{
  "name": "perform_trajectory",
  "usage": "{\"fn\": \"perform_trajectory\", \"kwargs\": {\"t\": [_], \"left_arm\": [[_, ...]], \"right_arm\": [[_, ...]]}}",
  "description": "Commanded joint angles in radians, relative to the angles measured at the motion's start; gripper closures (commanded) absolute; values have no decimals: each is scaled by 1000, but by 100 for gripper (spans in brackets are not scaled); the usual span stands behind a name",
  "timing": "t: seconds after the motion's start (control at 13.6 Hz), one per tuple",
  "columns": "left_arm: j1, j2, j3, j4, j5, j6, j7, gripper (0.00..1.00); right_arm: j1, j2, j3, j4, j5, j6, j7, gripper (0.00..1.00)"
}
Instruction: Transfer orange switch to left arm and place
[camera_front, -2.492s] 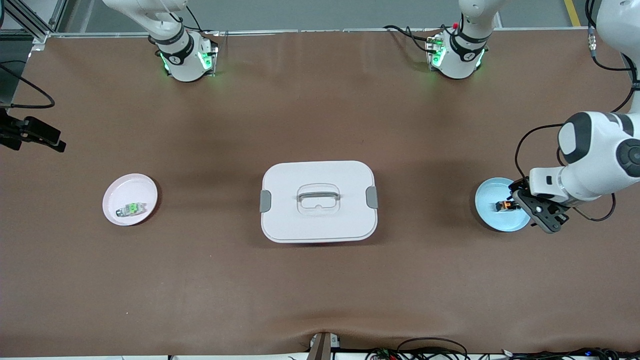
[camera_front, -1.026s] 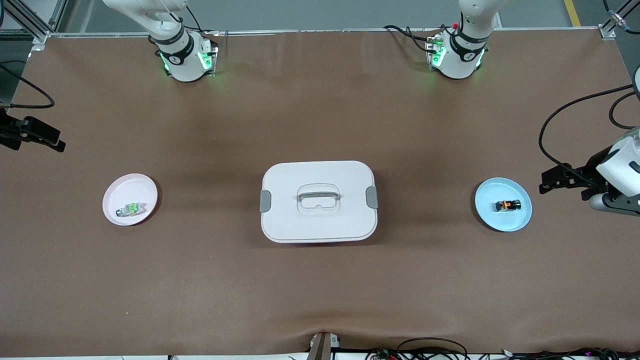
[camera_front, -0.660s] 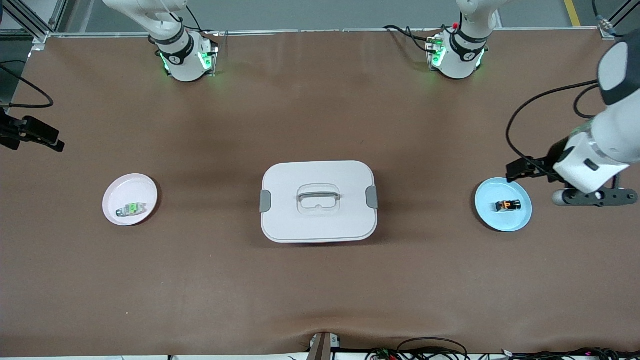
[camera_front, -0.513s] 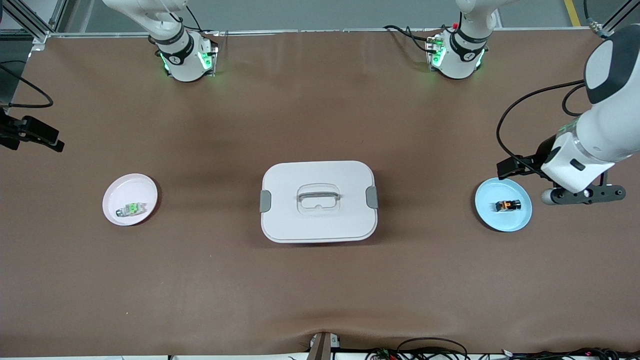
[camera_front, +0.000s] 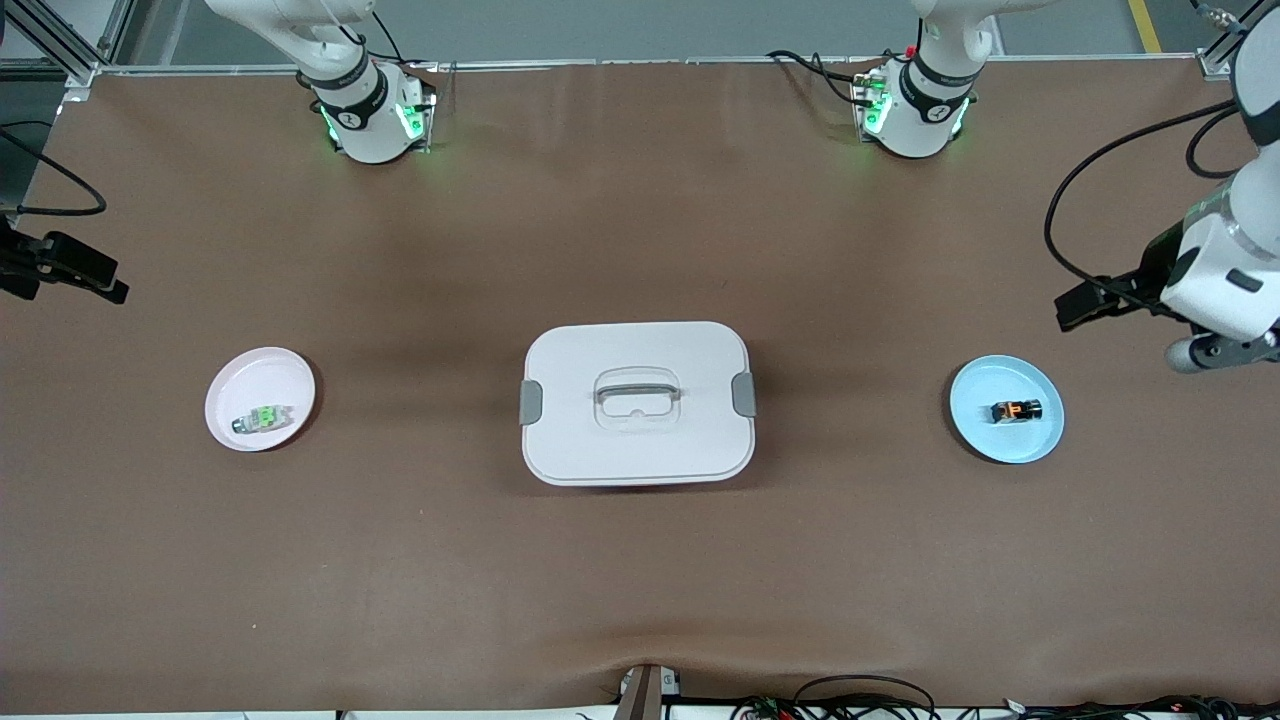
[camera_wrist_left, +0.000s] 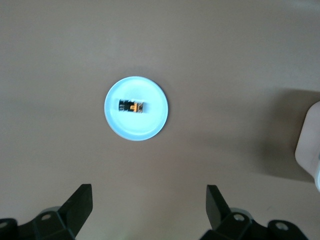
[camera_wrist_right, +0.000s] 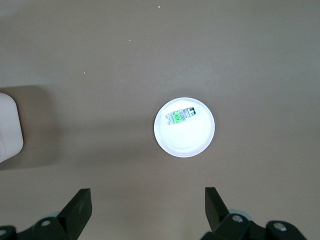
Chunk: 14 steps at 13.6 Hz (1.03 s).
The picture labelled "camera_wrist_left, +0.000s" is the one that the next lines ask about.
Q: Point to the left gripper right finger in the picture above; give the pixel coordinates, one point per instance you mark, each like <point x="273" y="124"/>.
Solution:
<point x="225" y="222"/>

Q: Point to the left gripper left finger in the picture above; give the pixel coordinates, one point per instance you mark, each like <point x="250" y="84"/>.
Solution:
<point x="67" y="220"/>

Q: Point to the white lidded storage box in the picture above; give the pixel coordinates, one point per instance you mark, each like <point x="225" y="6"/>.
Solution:
<point x="310" y="145"/>

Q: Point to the light blue round plate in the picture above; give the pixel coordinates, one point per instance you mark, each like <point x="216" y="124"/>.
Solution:
<point x="135" y="127"/>

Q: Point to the brown table mat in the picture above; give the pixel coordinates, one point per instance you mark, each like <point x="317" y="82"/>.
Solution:
<point x="75" y="50"/>

